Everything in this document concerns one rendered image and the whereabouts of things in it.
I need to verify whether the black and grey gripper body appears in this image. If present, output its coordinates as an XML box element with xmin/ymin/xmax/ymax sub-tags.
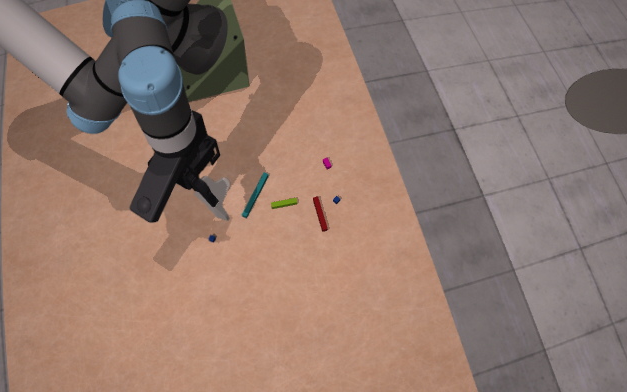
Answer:
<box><xmin>152</xmin><ymin>110</ymin><xmax>220</xmax><ymax>190</ymax></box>

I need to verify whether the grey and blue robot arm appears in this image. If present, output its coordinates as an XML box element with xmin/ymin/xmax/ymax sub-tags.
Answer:
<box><xmin>0</xmin><ymin>0</ymin><xmax>228</xmax><ymax>223</ymax></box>

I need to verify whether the turquoise rod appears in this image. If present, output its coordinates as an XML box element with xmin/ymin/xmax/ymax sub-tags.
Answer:
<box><xmin>242</xmin><ymin>173</ymin><xmax>269</xmax><ymax>218</ymax></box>

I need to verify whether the lime green rod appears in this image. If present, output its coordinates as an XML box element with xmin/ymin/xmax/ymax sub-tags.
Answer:
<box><xmin>271</xmin><ymin>198</ymin><xmax>297</xmax><ymax>209</ymax></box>

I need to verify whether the red rod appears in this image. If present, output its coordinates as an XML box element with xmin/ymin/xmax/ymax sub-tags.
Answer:
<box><xmin>313</xmin><ymin>196</ymin><xmax>328</xmax><ymax>232</ymax></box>

